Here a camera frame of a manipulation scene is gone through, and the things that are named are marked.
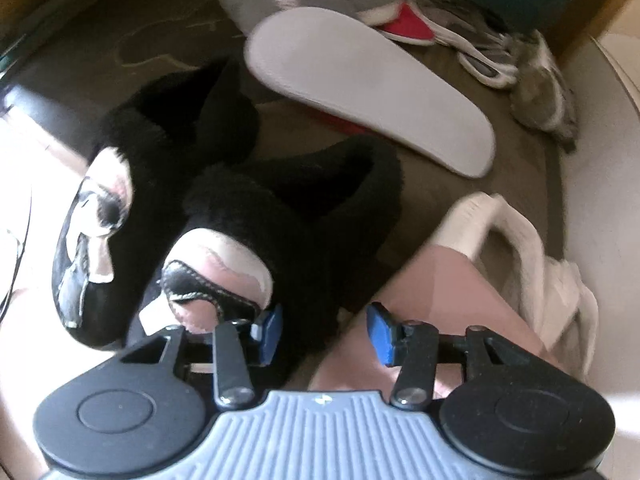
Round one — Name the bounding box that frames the black furry figure-print slipper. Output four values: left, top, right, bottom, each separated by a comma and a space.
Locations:
125, 137, 403, 386
51, 57, 261, 351

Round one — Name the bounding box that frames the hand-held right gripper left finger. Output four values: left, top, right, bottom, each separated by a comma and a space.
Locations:
116, 306, 285, 407

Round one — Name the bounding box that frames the brown patterned doormat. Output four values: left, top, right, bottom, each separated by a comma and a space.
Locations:
0, 0, 571, 361

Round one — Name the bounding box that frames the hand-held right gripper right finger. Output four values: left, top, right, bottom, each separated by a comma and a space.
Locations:
366, 302, 533, 408

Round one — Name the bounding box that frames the wooden door frame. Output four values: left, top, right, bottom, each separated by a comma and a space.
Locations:
560, 0, 640, 61

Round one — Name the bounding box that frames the grey silver sneaker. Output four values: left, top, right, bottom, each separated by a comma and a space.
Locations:
410, 0, 521, 91
510, 30, 581, 153

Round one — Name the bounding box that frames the red cloth slipper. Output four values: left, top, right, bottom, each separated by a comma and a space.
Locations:
370, 2, 436, 48
243, 7, 497, 178

